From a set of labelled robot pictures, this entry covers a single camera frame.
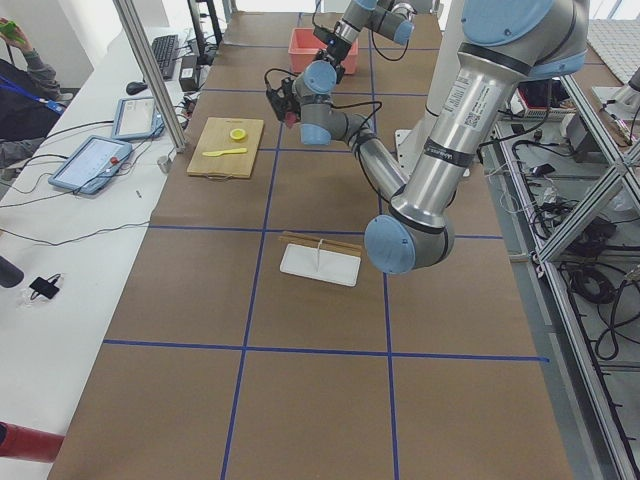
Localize wooden chopstick rail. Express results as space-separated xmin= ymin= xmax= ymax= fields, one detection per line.
xmin=278 ymin=231 xmax=362 ymax=256

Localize red fire extinguisher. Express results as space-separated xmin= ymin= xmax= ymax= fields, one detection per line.
xmin=1 ymin=422 xmax=65 ymax=463

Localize aluminium frame post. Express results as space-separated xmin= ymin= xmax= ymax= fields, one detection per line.
xmin=113 ymin=0 xmax=187 ymax=153

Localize yellow lemon slices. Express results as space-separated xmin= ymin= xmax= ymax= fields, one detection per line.
xmin=229 ymin=128 xmax=247 ymax=142

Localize white rectangular tray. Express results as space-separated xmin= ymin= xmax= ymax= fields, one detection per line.
xmin=280 ymin=244 xmax=361 ymax=287

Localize far teach pendant tablet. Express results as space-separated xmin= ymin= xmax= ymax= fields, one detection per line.
xmin=111 ymin=97 xmax=164 ymax=141

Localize near teach pendant tablet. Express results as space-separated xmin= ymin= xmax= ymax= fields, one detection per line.
xmin=48 ymin=135 xmax=133 ymax=195

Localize wooden cutting board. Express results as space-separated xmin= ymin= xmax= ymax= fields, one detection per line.
xmin=186 ymin=117 xmax=264 ymax=179

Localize black keyboard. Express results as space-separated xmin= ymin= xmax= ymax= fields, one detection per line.
xmin=151 ymin=34 xmax=179 ymax=80

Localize pink and grey cloth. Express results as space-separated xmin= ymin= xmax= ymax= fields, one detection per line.
xmin=283 ymin=111 xmax=299 ymax=129

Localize pink plastic bin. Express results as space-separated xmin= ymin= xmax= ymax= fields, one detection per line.
xmin=288 ymin=28 xmax=359 ymax=75

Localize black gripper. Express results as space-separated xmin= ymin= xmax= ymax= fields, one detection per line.
xmin=265 ymin=77 xmax=300 ymax=123
xmin=319 ymin=37 xmax=352 ymax=68

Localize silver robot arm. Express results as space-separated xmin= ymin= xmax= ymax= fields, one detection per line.
xmin=313 ymin=0 xmax=417 ymax=67
xmin=266 ymin=1 xmax=589 ymax=274

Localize teach pendant tablet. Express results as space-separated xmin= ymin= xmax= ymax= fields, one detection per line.
xmin=48 ymin=135 xmax=133 ymax=195
xmin=111 ymin=97 xmax=164 ymax=141

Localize black computer mouse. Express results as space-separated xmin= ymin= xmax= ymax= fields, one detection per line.
xmin=125 ymin=81 xmax=148 ymax=96

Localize yellow plastic knife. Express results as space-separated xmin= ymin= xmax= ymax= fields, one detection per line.
xmin=202 ymin=147 xmax=248 ymax=158

